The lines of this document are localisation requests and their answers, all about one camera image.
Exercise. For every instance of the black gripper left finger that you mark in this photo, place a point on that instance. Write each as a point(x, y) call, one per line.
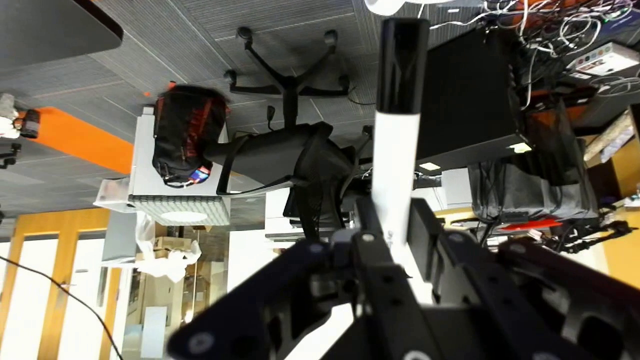
point(260, 318)

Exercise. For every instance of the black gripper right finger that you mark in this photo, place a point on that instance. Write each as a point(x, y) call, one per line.
point(535, 302)

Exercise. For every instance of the black and white marker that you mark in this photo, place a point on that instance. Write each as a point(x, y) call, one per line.
point(397, 120)

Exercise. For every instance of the black office chair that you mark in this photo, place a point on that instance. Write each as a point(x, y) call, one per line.
point(301, 157)

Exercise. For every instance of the grey metal cabinet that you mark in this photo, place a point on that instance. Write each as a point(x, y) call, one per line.
point(187, 200)

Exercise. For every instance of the black and red backpack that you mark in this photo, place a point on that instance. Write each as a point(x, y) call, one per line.
point(187, 120)

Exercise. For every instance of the black computer tower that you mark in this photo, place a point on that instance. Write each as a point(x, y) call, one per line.
point(470, 106)

